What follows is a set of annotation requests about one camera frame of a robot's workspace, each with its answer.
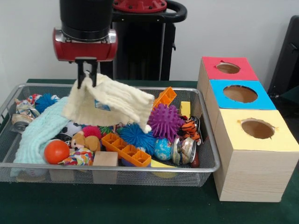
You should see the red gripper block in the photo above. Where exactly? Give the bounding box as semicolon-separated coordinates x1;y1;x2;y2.
52;31;118;90

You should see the cream waffle cloth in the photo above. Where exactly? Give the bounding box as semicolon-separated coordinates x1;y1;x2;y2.
62;73;155;133

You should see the shallow clear mesh bin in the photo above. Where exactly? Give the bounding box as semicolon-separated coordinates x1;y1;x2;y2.
0;83;221;187

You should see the wooden box with three holes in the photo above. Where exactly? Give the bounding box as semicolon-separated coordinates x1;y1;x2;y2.
197;56;299;203

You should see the light blue knitted cloth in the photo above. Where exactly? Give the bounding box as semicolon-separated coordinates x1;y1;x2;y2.
10;97;71;177

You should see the large blue spiky ball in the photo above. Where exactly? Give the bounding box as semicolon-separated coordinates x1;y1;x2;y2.
117;123;157;154

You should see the orange ball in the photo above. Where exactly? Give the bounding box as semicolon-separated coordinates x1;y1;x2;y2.
44;140;70;164

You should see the long orange building block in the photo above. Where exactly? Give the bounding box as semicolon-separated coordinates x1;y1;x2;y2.
101;133;151;168

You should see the purple spiky ball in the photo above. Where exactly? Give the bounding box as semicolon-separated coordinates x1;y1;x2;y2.
148;104;185;141

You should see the small yellow block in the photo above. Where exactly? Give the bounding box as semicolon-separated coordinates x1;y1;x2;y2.
180;101;191;117

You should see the striped tiger toy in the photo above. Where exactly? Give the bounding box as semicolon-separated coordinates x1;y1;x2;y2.
178;117;201;140

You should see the crushed silver can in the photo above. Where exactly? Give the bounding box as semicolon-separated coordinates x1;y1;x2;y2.
171;136;197;165

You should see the dark green table cloth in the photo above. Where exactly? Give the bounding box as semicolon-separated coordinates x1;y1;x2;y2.
0;78;299;224

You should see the black panel on stand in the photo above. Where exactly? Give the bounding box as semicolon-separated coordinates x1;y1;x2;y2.
271;15;299;105

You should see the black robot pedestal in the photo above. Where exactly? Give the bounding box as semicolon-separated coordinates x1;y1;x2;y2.
100;0;187;81

